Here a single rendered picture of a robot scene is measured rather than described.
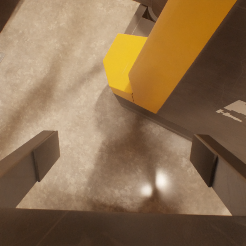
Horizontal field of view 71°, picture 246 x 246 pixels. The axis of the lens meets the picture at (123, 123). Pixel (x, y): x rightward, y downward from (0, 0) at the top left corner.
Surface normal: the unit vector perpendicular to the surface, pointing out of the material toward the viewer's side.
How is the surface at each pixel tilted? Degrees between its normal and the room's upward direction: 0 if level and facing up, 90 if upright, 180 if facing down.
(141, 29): 0
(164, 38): 90
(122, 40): 22
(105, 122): 0
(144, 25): 0
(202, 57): 90
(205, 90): 90
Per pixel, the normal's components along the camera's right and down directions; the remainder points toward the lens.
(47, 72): -0.13, -0.13
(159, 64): -0.47, 0.88
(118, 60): -0.44, -0.29
